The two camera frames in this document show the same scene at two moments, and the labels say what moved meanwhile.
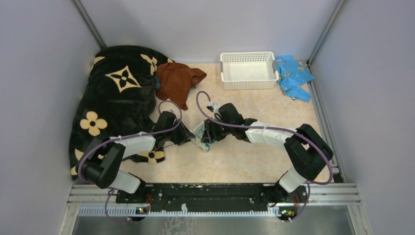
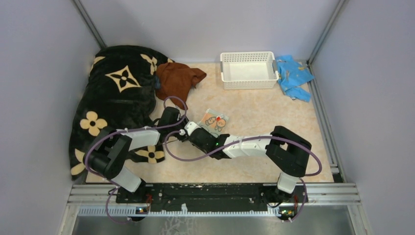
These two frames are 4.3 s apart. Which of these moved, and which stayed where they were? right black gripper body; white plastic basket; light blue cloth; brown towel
Moved: right black gripper body
Stayed: light blue cloth; white plastic basket; brown towel
